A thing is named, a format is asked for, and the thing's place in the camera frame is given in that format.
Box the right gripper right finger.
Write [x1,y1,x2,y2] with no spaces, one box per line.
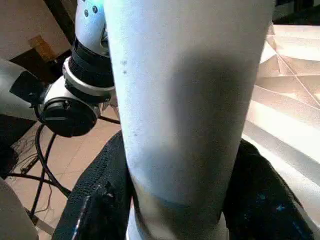
[221,138,316,240]

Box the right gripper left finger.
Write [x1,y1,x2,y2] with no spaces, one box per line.
[53,129,134,240]

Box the white plastic table top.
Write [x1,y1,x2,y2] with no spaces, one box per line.
[239,23,320,240]

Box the white plastic table leg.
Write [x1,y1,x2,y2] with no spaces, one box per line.
[102,0,275,240]

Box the black floor cable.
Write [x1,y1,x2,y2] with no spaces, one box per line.
[4,123,73,218]

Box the thin grey floor cable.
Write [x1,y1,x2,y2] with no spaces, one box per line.
[9,139,53,213]

